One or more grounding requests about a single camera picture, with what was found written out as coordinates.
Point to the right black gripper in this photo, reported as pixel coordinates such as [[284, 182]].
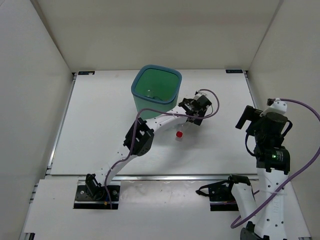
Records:
[[250, 113]]

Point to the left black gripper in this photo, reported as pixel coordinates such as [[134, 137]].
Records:
[[197, 122]]

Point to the red label water bottle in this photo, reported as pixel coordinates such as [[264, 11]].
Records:
[[181, 129]]

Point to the green label water bottle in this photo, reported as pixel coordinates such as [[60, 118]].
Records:
[[150, 94]]

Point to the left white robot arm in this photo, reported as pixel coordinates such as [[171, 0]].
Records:
[[138, 140]]

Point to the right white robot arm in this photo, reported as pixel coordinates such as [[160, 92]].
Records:
[[265, 221]]

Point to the teal plastic bin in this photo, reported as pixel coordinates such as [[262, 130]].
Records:
[[165, 83]]

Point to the right table corner label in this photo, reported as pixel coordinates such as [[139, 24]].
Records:
[[234, 71]]

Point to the table corner label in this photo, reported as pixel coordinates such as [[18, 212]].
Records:
[[234, 71], [85, 73]]

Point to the left table corner label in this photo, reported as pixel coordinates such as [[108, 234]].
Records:
[[85, 73]]

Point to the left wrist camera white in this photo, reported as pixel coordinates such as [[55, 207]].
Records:
[[199, 94]]

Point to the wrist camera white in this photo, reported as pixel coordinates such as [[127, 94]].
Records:
[[275, 105], [199, 94]]

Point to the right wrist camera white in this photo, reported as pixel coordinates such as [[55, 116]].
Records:
[[275, 105]]

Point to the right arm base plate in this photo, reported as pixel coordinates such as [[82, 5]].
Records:
[[220, 193]]

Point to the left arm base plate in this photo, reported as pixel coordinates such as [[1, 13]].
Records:
[[83, 199]]

